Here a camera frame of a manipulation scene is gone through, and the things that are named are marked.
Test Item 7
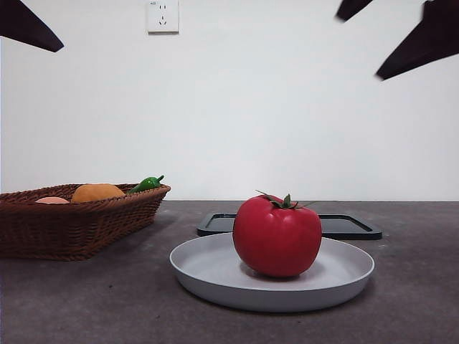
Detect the red tomato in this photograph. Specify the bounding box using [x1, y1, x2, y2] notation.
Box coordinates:
[232, 190, 323, 279]

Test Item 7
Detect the pale pink round food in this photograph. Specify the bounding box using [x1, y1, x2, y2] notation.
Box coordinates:
[34, 196, 71, 205]

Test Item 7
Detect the orange round fruit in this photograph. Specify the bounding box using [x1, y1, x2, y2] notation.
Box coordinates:
[70, 183, 126, 204]

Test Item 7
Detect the green pepper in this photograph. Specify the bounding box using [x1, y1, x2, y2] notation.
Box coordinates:
[126, 174, 165, 195]

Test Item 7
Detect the dark rectangular tray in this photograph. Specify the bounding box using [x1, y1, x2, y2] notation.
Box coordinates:
[196, 212, 383, 241]

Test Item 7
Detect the brown wicker basket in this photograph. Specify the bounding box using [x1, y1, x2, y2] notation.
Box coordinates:
[0, 183, 171, 262]

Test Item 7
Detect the grey round plate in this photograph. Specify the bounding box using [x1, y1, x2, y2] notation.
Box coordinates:
[169, 231, 376, 313]

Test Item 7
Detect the white wall socket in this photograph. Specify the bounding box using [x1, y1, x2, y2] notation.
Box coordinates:
[147, 0, 180, 35]

